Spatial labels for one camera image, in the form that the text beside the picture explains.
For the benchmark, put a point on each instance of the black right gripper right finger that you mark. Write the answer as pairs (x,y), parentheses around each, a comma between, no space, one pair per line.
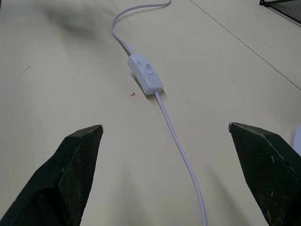
(265,174)

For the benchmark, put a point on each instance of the white inline cord switch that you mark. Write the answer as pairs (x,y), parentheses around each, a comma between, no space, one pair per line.
(144,74)

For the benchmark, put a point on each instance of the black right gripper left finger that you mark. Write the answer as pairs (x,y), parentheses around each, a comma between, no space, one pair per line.
(63,179)

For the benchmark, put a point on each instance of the white plastic block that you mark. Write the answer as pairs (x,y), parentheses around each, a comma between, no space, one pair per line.
(296,139)

